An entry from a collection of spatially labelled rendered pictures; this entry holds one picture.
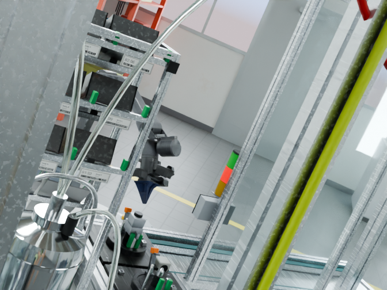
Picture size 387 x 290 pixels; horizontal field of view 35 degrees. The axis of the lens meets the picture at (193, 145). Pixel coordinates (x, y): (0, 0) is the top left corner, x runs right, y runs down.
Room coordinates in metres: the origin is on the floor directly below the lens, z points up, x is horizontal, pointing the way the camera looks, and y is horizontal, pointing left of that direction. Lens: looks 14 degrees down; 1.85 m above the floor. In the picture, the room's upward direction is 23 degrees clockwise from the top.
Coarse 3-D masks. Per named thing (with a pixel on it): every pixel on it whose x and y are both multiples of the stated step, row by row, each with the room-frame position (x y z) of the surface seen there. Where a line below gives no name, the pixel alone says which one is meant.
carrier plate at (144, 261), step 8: (96, 224) 1.93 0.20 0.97; (96, 232) 1.87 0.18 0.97; (144, 232) 2.03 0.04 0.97; (104, 248) 1.79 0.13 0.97; (104, 256) 1.74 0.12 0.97; (112, 256) 1.76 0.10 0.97; (120, 256) 1.78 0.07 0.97; (128, 256) 1.81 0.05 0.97; (144, 256) 1.85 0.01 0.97; (104, 264) 1.71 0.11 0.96; (120, 264) 1.74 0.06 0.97; (128, 264) 1.76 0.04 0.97; (136, 264) 1.78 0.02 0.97; (144, 264) 1.80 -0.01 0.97
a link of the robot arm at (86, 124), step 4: (96, 72) 2.05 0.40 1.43; (104, 72) 2.04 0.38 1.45; (108, 72) 2.05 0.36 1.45; (112, 72) 2.07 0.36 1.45; (80, 120) 2.07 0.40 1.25; (84, 120) 2.06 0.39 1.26; (88, 120) 2.06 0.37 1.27; (92, 120) 2.08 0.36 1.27; (80, 124) 2.07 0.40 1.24; (84, 124) 2.06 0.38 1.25; (88, 124) 2.07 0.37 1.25; (92, 124) 2.09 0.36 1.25; (80, 128) 2.06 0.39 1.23; (84, 128) 2.06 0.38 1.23; (88, 128) 2.08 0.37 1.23
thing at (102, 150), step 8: (64, 136) 1.61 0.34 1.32; (80, 136) 1.57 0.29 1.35; (88, 136) 1.58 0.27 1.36; (104, 136) 1.60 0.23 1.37; (64, 144) 1.57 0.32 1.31; (80, 144) 1.56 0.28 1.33; (96, 144) 1.59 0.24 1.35; (104, 144) 1.60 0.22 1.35; (112, 144) 1.61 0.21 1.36; (88, 152) 1.57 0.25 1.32; (96, 152) 1.58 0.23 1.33; (104, 152) 1.59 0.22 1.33; (112, 152) 1.60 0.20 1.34; (96, 160) 1.58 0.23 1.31; (104, 160) 1.58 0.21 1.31
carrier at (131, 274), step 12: (108, 276) 1.65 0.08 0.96; (120, 276) 1.66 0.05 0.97; (132, 276) 1.69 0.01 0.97; (144, 276) 1.68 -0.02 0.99; (156, 276) 1.65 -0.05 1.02; (168, 276) 1.79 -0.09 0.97; (120, 288) 1.59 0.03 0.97; (132, 288) 1.62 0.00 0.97; (144, 288) 1.61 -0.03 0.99; (156, 288) 1.61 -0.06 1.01; (168, 288) 1.62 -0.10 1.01; (180, 288) 1.74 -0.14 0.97
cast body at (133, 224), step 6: (132, 216) 1.85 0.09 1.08; (138, 216) 1.86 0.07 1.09; (126, 222) 1.87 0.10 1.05; (132, 222) 1.84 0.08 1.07; (138, 222) 1.85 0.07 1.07; (144, 222) 1.86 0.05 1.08; (126, 228) 1.86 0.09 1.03; (132, 228) 1.84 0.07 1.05; (138, 228) 1.85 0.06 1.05; (138, 234) 1.83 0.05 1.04
